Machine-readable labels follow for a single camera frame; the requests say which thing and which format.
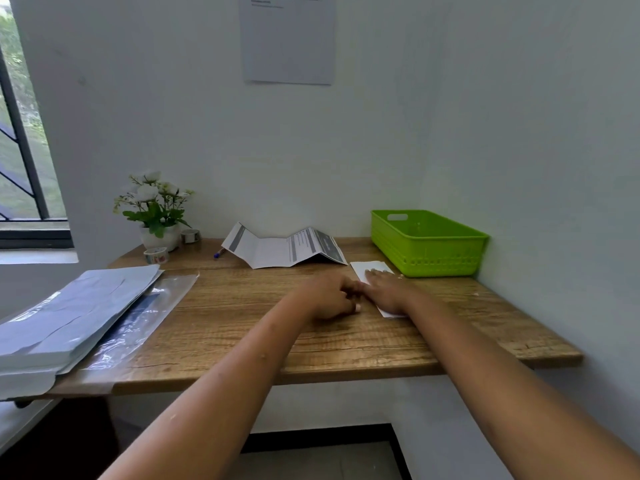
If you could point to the person's left fingers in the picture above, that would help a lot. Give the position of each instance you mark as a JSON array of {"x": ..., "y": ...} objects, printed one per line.
[{"x": 352, "y": 299}]

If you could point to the clear plastic sleeve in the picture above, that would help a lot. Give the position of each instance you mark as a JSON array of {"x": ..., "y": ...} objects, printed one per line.
[{"x": 145, "y": 314}]

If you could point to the person's right forearm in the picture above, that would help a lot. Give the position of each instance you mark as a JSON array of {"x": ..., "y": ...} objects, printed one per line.
[{"x": 500, "y": 384}]

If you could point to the person's right hand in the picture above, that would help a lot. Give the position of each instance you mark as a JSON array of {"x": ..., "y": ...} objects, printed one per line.
[{"x": 392, "y": 294}]

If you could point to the white paper sheet on wall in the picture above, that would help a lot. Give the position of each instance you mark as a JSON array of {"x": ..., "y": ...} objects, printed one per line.
[{"x": 290, "y": 37}]

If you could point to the blue pen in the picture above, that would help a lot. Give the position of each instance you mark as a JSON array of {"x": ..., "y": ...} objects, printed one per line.
[{"x": 219, "y": 253}]

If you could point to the person's left forearm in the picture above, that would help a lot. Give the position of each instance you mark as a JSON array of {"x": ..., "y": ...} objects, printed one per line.
[{"x": 225, "y": 389}]

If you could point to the stack of white envelopes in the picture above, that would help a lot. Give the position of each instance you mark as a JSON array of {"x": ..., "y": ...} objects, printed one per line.
[{"x": 65, "y": 319}]

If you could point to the white flowers in white pot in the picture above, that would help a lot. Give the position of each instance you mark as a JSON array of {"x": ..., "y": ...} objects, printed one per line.
[{"x": 155, "y": 209}]

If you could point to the person's right fingers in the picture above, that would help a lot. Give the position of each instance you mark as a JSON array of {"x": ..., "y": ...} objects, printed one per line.
[{"x": 377, "y": 277}]

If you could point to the black window frame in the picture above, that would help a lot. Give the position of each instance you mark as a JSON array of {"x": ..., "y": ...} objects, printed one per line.
[{"x": 25, "y": 144}]

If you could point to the small white envelope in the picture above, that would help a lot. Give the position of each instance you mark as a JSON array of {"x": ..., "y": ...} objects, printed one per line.
[{"x": 361, "y": 270}]

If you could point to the grey tape roll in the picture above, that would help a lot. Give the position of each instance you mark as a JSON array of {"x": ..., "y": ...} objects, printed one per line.
[{"x": 190, "y": 236}]

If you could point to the folded printed paper leaflet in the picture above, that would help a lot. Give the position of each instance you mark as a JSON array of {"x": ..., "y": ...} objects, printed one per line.
[{"x": 280, "y": 249}]

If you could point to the green plastic basket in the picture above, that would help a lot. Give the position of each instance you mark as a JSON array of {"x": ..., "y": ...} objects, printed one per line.
[{"x": 430, "y": 244}]

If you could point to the patterned tape roll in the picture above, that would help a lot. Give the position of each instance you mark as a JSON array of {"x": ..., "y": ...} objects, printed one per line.
[{"x": 156, "y": 255}]

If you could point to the person's left hand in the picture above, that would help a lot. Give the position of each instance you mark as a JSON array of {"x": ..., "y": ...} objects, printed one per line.
[{"x": 330, "y": 297}]

